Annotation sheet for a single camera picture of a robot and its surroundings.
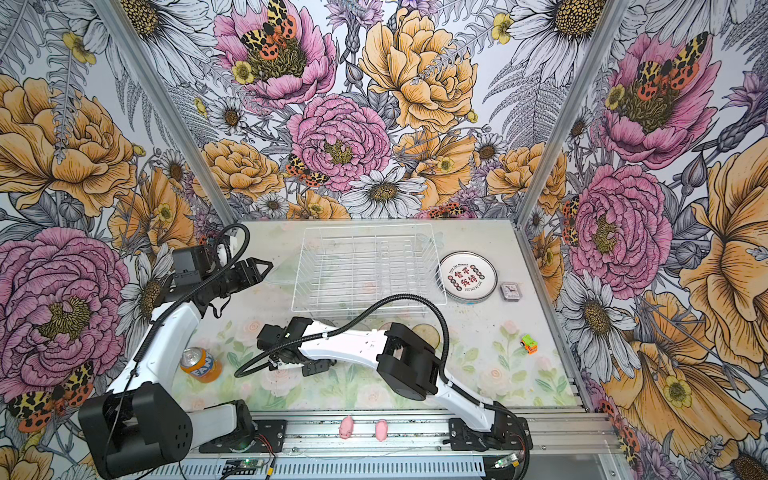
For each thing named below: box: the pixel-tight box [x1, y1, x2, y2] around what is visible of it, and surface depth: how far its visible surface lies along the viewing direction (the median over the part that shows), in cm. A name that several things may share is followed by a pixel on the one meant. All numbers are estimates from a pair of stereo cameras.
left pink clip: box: [339, 416, 355, 440], surface depth 77 cm
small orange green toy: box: [521, 334, 539, 355], surface depth 89 cm
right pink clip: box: [375, 419, 388, 442], surface depth 76 cm
